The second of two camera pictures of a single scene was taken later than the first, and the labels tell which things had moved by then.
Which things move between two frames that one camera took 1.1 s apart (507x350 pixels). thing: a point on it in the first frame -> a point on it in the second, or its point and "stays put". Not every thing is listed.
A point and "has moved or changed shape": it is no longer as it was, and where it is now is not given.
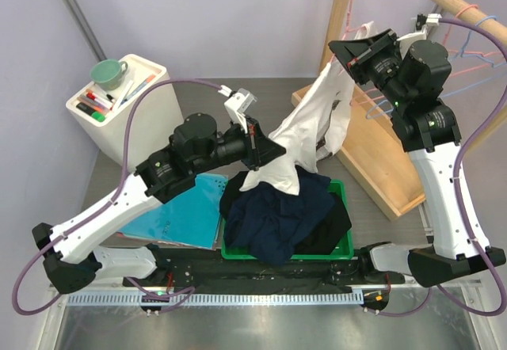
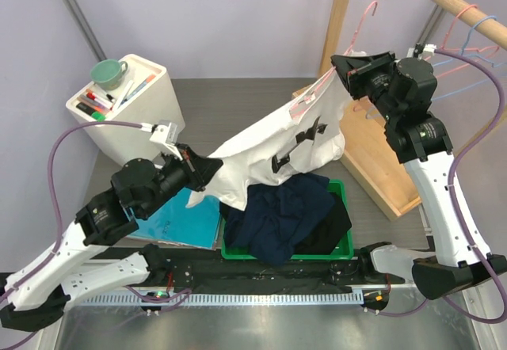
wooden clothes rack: (375, 155) stays put
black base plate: (207, 271) stays put
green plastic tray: (344, 250) stays put
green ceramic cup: (107, 74) stays put
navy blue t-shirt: (271, 221) stays put
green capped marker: (98, 116) stays put
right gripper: (350, 51) -> (356, 70)
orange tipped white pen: (147, 80) stays put
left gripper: (259, 150) -> (201, 169)
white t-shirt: (316, 131) has moved or changed shape
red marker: (94, 97) stays put
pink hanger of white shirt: (347, 30) -> (297, 110)
